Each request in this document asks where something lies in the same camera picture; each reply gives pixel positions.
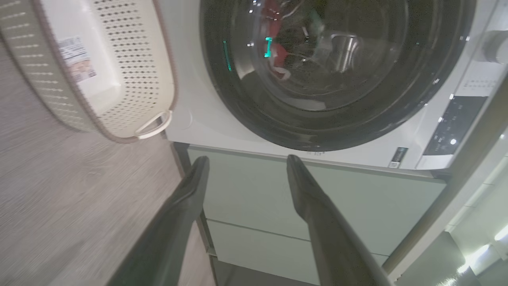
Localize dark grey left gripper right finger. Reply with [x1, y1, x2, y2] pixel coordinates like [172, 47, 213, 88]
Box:
[287, 155, 393, 286]

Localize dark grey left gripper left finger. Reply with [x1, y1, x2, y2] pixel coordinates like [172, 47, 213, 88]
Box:
[106, 156, 210, 286]

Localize black washing machine door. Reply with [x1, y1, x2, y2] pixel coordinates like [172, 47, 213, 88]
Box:
[200, 0, 477, 152]

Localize red and white garment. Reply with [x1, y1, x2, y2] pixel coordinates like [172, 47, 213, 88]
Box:
[260, 0, 292, 80]

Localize white front-load washing machine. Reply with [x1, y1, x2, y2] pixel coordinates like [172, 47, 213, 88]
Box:
[159, 0, 508, 171]

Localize dark washing machine control panel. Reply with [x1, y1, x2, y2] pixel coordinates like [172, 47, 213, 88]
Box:
[423, 95, 489, 156]

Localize cream perforated laundry basket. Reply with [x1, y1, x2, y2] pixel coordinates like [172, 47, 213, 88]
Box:
[0, 0, 177, 143]

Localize printed label sticker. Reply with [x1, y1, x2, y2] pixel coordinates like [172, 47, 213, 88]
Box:
[58, 36, 98, 84]

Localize pale green cabinet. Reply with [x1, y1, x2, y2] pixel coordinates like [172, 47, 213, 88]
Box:
[187, 145, 447, 285]

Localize small black code label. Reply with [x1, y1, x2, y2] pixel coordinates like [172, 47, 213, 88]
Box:
[388, 147, 408, 169]

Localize grey countertop edge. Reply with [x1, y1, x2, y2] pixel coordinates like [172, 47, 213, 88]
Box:
[383, 75, 508, 278]

